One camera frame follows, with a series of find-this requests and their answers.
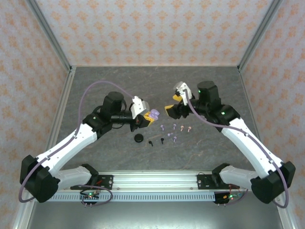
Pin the purple earbud charging case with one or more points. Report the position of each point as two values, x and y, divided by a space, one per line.
155 113

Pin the black earbud charging case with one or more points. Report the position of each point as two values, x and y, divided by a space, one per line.
138 138

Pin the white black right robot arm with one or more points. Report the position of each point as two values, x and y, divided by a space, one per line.
247 143

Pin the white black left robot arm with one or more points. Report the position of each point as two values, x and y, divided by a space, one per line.
69 143

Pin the small circuit board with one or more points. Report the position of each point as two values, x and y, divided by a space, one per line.
228 197
90 196

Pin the grey metal sheet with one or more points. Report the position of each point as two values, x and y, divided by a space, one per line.
152 217

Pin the aluminium side rail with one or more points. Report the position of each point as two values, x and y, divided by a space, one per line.
62 100
247 100

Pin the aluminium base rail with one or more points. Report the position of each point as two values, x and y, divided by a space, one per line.
155 181

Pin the aluminium corner post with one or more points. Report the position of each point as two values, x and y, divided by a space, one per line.
259 33
47 33

